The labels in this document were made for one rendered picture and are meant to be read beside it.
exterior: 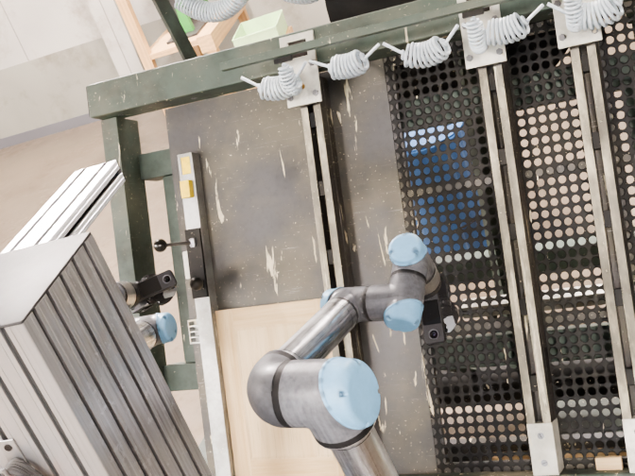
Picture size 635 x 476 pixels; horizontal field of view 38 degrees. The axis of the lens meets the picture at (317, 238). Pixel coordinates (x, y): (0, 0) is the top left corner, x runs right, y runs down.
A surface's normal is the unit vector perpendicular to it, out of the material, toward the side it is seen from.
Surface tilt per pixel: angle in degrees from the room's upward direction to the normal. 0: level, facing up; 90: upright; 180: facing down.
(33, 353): 90
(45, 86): 90
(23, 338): 90
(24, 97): 90
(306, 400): 63
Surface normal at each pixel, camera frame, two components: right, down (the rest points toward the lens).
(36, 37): -0.15, 0.48
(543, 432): -0.42, 0.01
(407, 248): -0.36, -0.53
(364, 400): 0.82, -0.20
